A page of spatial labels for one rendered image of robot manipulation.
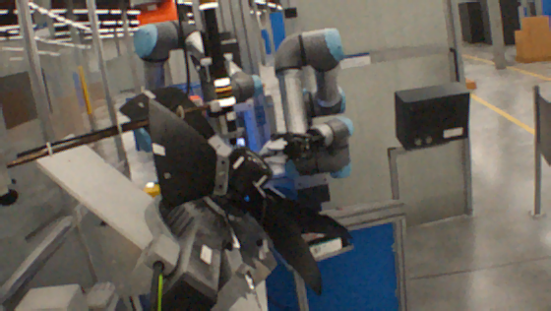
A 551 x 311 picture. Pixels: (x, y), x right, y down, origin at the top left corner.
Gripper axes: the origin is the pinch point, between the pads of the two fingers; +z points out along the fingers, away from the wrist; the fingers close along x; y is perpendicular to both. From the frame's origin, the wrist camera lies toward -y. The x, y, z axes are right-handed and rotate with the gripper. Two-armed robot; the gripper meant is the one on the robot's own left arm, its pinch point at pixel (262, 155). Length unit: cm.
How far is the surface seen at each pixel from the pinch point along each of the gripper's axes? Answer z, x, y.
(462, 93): -70, -7, 28
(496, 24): -1045, 40, -352
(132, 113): 33.3, -19.8, -8.5
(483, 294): -125, 116, 22
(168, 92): 19.6, -22.0, -13.2
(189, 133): 32.0, -18.3, 17.9
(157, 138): 42, -21, 23
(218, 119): 15.1, -15.1, 3.5
